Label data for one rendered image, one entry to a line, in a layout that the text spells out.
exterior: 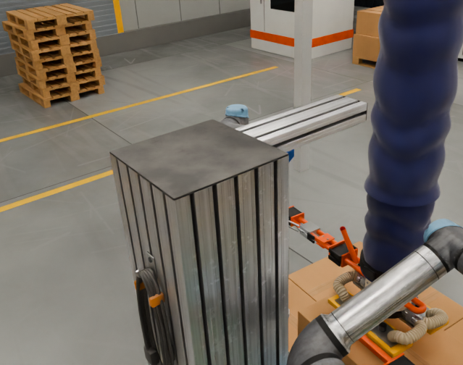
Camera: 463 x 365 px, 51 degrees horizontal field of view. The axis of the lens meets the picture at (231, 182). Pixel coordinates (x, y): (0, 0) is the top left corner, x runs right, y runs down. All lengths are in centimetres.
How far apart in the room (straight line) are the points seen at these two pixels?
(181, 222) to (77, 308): 304
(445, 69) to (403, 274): 64
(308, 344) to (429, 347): 109
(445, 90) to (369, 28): 757
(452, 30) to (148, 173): 92
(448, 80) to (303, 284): 171
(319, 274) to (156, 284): 207
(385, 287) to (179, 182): 49
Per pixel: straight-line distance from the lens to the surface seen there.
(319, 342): 105
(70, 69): 817
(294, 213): 228
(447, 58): 148
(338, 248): 207
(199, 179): 83
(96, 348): 347
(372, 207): 168
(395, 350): 187
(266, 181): 89
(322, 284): 291
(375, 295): 107
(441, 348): 211
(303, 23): 476
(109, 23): 1103
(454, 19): 146
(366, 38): 905
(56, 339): 363
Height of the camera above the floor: 241
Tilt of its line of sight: 28 degrees down
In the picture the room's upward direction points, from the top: 3 degrees counter-clockwise
